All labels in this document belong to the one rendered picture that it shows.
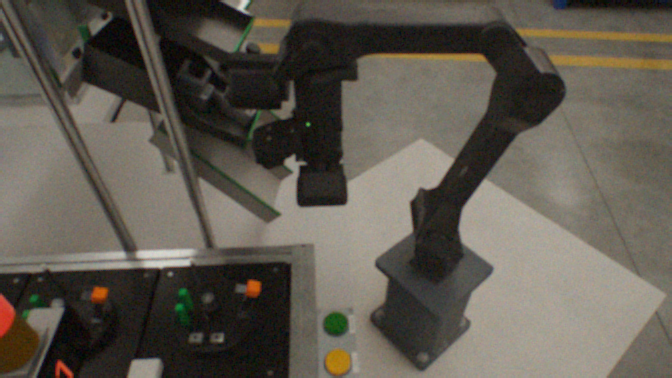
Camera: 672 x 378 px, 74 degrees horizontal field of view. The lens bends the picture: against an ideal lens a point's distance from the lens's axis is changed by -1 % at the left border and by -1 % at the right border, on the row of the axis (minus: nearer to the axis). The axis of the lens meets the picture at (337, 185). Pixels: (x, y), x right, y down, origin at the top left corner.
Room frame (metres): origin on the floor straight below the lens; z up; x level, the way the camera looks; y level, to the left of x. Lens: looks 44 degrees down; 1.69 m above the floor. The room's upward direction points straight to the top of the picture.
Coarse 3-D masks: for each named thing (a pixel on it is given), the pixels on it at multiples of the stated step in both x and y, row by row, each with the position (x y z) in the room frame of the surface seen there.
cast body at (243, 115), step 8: (216, 96) 0.69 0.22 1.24; (224, 96) 0.67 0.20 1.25; (224, 104) 0.67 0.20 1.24; (224, 112) 0.67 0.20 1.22; (232, 112) 0.67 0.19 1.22; (240, 112) 0.66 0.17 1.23; (248, 112) 0.66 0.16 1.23; (256, 112) 0.69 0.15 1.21; (240, 120) 0.66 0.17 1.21; (248, 120) 0.66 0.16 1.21
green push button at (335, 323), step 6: (330, 312) 0.42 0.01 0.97; (336, 312) 0.42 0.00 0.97; (330, 318) 0.40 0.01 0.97; (336, 318) 0.40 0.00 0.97; (342, 318) 0.40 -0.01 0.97; (324, 324) 0.40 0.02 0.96; (330, 324) 0.39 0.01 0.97; (336, 324) 0.39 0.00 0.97; (342, 324) 0.39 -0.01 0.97; (330, 330) 0.38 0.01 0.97; (336, 330) 0.38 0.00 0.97; (342, 330) 0.38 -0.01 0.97
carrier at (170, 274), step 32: (160, 288) 0.47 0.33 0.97; (192, 288) 0.47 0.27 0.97; (224, 288) 0.45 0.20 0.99; (160, 320) 0.40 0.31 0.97; (192, 320) 0.39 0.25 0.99; (224, 320) 0.39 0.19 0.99; (256, 320) 0.40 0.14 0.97; (160, 352) 0.34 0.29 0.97; (192, 352) 0.34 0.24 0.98; (224, 352) 0.34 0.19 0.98; (256, 352) 0.34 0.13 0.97
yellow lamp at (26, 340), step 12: (12, 324) 0.21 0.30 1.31; (24, 324) 0.22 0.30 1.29; (12, 336) 0.20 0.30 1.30; (24, 336) 0.21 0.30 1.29; (36, 336) 0.22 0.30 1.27; (0, 348) 0.19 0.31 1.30; (12, 348) 0.19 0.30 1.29; (24, 348) 0.20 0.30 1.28; (36, 348) 0.21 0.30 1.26; (0, 360) 0.18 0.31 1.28; (12, 360) 0.19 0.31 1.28; (24, 360) 0.19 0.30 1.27; (0, 372) 0.18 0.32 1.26
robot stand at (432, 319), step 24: (408, 240) 0.51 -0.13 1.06; (384, 264) 0.46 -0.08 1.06; (408, 264) 0.46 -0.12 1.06; (480, 264) 0.45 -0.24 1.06; (408, 288) 0.41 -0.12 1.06; (432, 288) 0.41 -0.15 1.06; (456, 288) 0.41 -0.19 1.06; (384, 312) 0.45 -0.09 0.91; (408, 312) 0.41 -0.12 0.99; (432, 312) 0.36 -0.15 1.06; (456, 312) 0.41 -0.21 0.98; (408, 336) 0.40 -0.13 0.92; (432, 336) 0.38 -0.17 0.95; (456, 336) 0.42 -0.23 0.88; (432, 360) 0.37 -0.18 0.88
